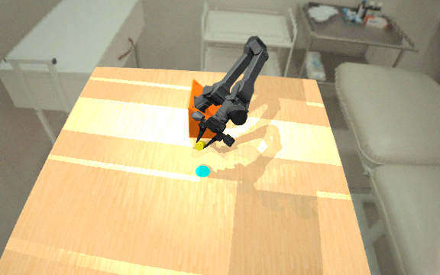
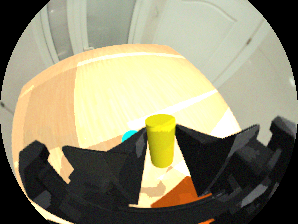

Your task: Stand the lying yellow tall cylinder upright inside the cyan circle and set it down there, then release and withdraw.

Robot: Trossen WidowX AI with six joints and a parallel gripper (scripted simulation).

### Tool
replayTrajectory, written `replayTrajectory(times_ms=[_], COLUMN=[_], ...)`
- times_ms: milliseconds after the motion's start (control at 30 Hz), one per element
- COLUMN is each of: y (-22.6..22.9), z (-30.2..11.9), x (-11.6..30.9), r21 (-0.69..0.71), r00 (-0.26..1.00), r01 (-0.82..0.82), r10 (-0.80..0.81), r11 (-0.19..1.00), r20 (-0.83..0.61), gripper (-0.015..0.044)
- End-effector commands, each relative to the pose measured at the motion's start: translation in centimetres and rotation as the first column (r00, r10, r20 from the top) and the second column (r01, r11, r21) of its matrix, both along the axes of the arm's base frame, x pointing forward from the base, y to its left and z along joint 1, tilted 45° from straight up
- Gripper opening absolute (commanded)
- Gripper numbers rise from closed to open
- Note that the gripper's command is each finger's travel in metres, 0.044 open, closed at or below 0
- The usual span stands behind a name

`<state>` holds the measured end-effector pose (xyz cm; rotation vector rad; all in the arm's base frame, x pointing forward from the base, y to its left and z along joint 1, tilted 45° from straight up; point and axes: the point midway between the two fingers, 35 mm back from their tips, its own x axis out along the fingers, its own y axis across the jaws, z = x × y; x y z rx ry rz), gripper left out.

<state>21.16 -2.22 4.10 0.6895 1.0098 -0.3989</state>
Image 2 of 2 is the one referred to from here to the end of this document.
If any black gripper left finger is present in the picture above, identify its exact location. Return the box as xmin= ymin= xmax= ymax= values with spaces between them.
xmin=61 ymin=128 xmax=148 ymax=205

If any yellow cylinder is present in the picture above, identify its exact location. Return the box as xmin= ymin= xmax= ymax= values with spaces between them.
xmin=145 ymin=113 xmax=176 ymax=168

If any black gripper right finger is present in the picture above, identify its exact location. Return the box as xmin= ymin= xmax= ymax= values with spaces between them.
xmin=176 ymin=124 xmax=261 ymax=197

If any cyan circle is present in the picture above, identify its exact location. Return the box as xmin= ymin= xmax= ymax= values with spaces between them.
xmin=122 ymin=129 xmax=136 ymax=141

